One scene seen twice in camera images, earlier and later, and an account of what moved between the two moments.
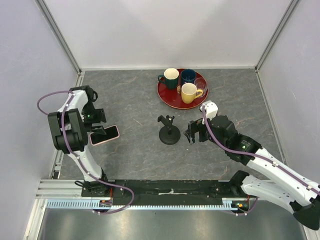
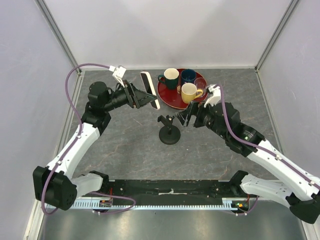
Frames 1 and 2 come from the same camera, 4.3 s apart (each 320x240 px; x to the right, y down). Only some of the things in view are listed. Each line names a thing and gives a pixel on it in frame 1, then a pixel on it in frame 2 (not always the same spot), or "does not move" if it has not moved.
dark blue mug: (187, 76) does not move
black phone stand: (169, 134) does not move
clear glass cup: (201, 84) does not move
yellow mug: (189, 92) does not move
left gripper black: (100, 117) → (147, 97)
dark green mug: (170, 77) does not move
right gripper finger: (194, 125) → (182, 115)
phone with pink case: (112, 132) → (150, 87)
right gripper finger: (190, 135) → (188, 117)
